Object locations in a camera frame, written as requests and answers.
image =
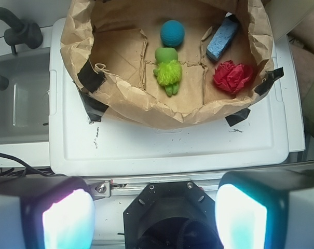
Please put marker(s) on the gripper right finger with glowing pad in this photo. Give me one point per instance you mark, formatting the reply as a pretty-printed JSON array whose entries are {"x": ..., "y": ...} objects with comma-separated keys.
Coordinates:
[{"x": 266, "y": 209}]

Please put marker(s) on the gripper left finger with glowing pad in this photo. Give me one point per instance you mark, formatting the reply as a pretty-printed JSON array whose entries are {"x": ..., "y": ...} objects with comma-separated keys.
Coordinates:
[{"x": 46, "y": 212}]

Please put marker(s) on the blue dimpled ball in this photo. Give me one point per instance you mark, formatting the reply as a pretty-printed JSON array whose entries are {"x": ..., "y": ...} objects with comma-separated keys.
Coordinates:
[{"x": 172, "y": 33}]

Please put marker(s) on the white sink basin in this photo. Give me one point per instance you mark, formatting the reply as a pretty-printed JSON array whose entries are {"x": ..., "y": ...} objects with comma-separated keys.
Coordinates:
[{"x": 24, "y": 105}]

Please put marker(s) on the red crumpled tissue paper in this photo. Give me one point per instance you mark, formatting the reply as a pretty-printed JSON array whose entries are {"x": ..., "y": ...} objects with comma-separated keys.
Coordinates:
[{"x": 231, "y": 77}]

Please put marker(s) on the green fuzzy plush toy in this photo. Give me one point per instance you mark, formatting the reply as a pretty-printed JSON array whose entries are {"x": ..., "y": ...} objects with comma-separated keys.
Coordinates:
[{"x": 169, "y": 70}]

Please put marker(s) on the brown paper bag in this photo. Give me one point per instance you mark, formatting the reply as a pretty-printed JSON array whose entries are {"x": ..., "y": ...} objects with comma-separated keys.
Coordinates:
[{"x": 108, "y": 50}]

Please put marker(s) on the blue sponge block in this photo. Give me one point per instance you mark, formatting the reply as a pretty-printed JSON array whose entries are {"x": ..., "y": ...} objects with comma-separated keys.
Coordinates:
[{"x": 222, "y": 38}]

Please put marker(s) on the dark grey faucet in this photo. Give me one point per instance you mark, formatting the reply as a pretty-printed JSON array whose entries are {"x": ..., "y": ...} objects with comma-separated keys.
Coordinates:
[{"x": 21, "y": 31}]

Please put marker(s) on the aluminium rail with bracket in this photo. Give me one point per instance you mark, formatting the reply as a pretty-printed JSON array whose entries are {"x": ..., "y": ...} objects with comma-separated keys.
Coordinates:
[{"x": 126, "y": 186}]

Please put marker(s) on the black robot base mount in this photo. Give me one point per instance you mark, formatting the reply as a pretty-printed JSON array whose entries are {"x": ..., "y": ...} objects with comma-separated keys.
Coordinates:
[{"x": 171, "y": 215}]

